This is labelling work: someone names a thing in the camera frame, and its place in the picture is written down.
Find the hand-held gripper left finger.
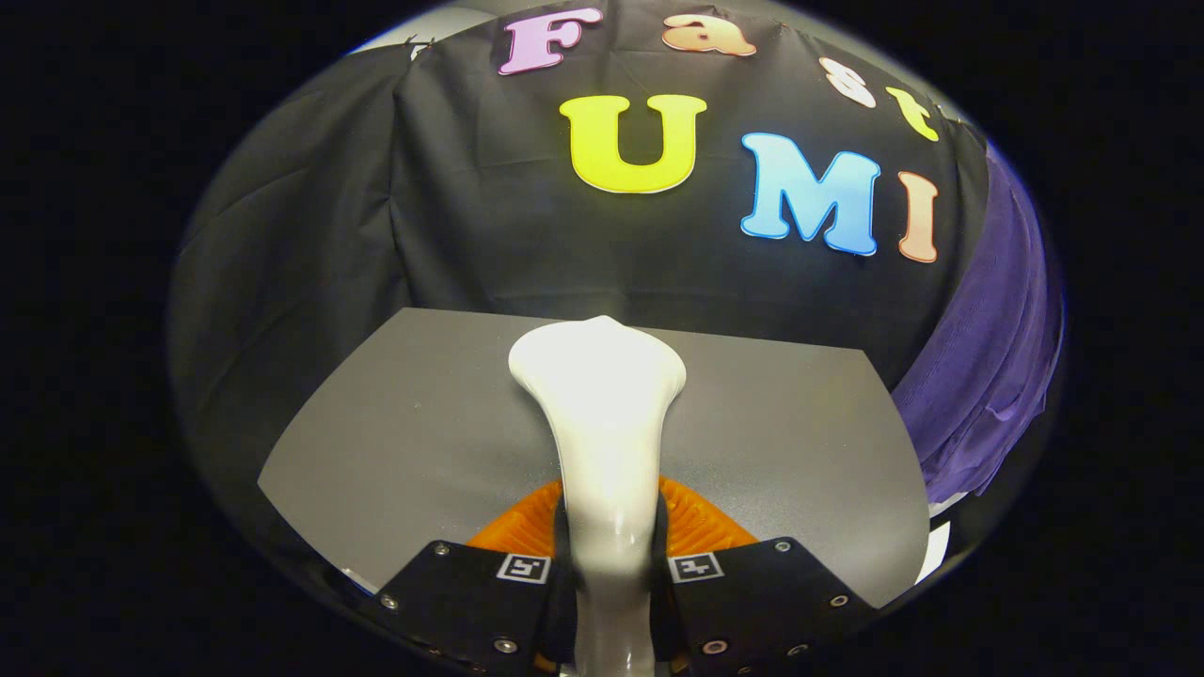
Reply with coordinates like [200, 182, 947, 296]
[362, 478, 577, 677]

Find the grey cabinet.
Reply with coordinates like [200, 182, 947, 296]
[257, 307, 932, 610]

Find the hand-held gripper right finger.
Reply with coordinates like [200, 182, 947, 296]
[649, 475, 880, 677]

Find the white garment steamer head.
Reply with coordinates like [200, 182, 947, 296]
[508, 315, 688, 677]

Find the purple corduroy jacket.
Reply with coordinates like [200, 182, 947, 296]
[892, 141, 1066, 506]

